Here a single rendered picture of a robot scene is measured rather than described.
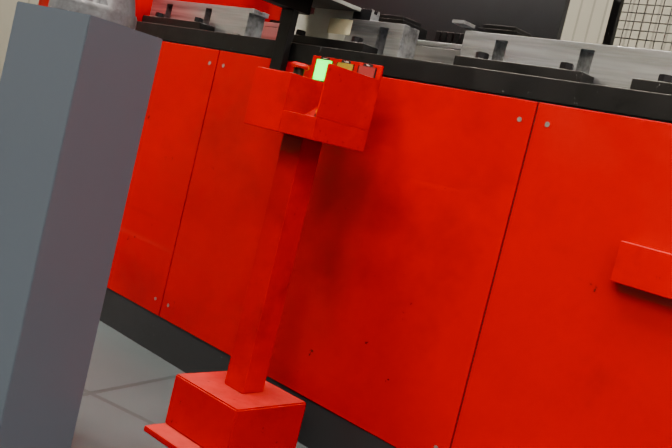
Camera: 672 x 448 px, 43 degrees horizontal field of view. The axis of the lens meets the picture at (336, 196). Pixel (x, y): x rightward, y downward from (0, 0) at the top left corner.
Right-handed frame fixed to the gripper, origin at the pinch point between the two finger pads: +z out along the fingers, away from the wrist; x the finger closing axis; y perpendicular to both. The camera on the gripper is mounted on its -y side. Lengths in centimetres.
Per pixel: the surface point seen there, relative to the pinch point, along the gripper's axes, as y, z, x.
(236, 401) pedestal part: -81, 47, -36
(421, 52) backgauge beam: 19.9, 24.6, -9.2
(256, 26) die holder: 1.1, 11.5, 32.5
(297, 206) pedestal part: -50, 22, -32
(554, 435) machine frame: -54, 52, -91
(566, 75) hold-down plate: -8, 8, -72
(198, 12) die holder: -1, 8, 56
